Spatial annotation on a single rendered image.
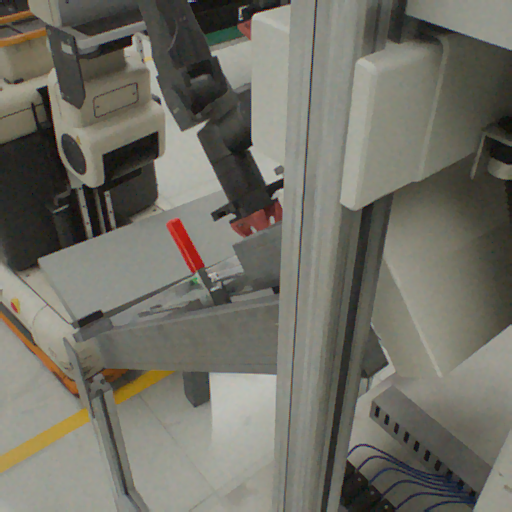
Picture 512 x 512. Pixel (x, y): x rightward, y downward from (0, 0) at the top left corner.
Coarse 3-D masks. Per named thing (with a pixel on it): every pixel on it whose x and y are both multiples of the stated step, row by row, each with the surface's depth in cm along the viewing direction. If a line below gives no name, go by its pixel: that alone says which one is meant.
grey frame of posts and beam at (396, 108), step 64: (384, 0) 22; (256, 64) 28; (384, 64) 23; (448, 64) 25; (256, 128) 30; (320, 128) 26; (384, 128) 25; (448, 128) 28; (320, 192) 28; (384, 192) 27; (320, 256) 30; (320, 320) 32; (320, 384) 35; (320, 448) 40
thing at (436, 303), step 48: (432, 192) 38; (480, 192) 40; (432, 240) 37; (480, 240) 39; (384, 288) 37; (432, 288) 37; (480, 288) 38; (384, 336) 39; (432, 336) 36; (480, 336) 38
